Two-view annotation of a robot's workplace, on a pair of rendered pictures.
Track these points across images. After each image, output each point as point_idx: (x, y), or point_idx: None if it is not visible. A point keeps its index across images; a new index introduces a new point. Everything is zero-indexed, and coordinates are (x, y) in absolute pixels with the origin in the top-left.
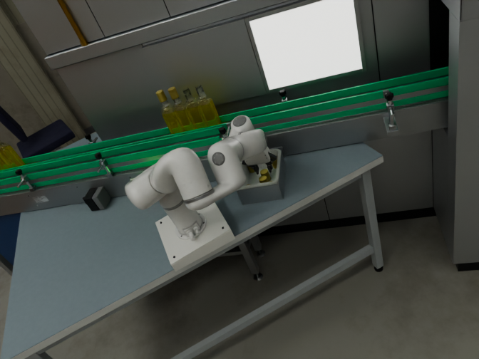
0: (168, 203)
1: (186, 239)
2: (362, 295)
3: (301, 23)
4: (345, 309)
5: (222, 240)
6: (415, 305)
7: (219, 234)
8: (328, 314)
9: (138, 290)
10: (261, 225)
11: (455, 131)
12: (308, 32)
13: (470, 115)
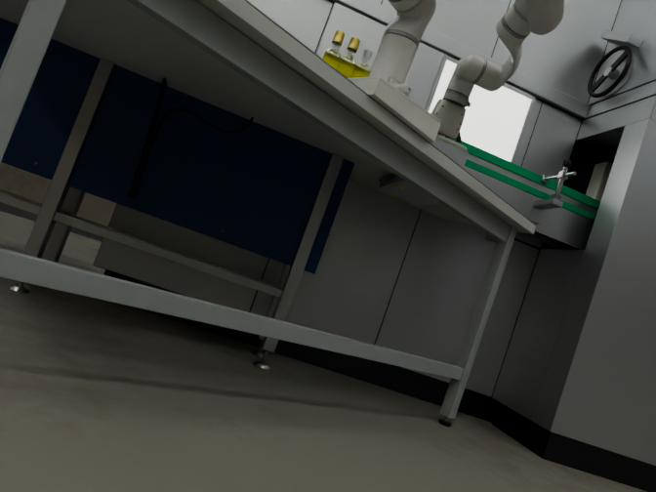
0: (413, 25)
1: None
2: (437, 433)
3: (484, 94)
4: (421, 434)
5: (428, 124)
6: (514, 463)
7: (430, 113)
8: (397, 429)
9: (321, 62)
10: (450, 165)
11: (614, 224)
12: (485, 104)
13: (631, 211)
